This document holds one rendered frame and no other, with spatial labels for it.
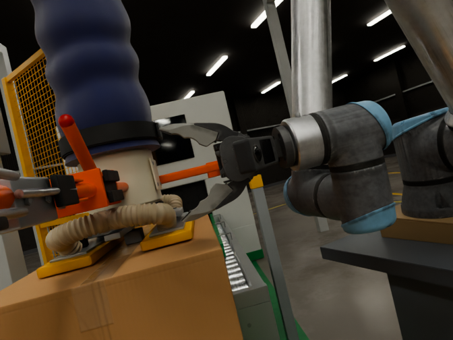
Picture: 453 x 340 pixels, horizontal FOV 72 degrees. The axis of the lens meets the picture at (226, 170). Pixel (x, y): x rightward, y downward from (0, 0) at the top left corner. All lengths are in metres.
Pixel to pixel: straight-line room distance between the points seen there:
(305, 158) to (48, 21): 0.60
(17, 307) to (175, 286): 0.23
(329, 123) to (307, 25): 0.27
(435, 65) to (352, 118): 0.31
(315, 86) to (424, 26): 0.23
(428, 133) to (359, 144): 0.44
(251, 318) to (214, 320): 0.76
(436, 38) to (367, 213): 0.39
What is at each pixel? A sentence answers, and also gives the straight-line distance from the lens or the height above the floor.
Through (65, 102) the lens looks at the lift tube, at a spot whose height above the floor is 1.28.
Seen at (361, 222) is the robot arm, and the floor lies 0.92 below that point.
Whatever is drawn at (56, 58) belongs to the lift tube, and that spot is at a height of 1.37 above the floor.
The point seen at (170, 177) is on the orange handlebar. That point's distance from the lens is 0.80.
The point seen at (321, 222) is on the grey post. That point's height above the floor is 0.12.
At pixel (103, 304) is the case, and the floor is 0.91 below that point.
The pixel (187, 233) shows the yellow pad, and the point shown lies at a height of 0.96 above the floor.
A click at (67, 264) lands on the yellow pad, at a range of 0.66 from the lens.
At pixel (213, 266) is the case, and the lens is 0.50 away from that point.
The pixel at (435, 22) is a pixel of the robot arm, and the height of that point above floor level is 1.24.
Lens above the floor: 1.06
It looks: level
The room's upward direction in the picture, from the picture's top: 13 degrees counter-clockwise
